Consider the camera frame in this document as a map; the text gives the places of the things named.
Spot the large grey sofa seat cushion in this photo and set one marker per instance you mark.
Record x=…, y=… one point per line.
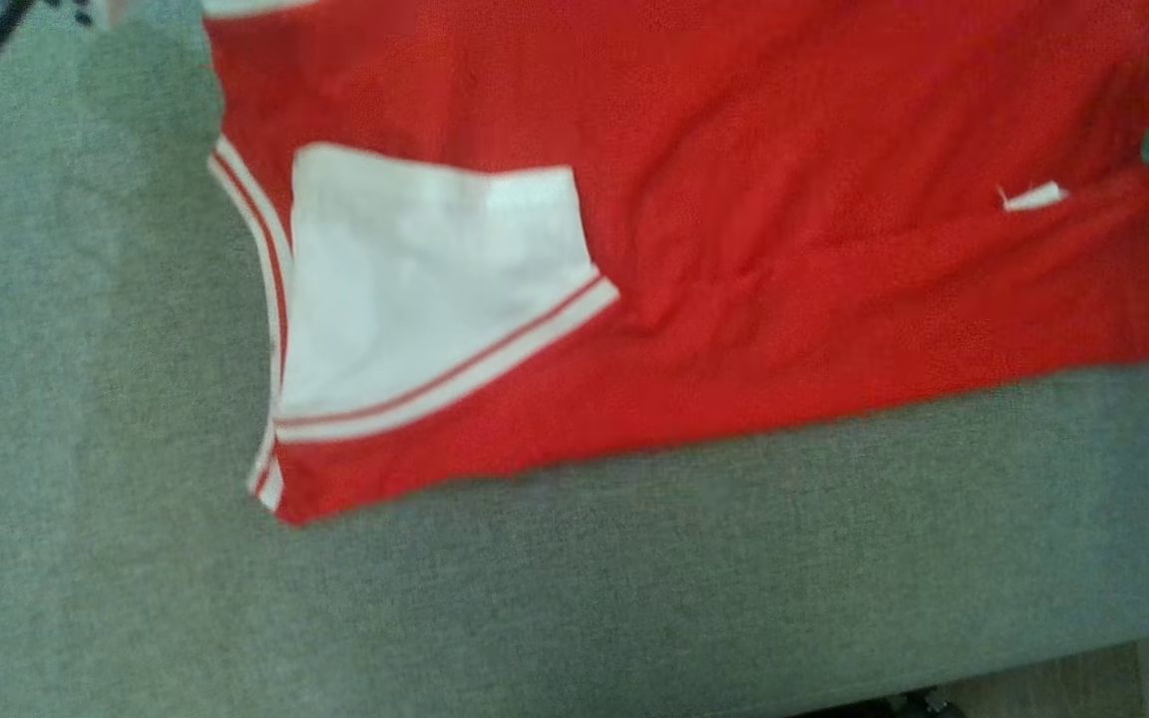
x=136, y=548

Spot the red and white jersey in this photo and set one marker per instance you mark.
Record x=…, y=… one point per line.
x=734, y=199

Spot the dark robot base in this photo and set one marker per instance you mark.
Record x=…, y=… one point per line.
x=884, y=706

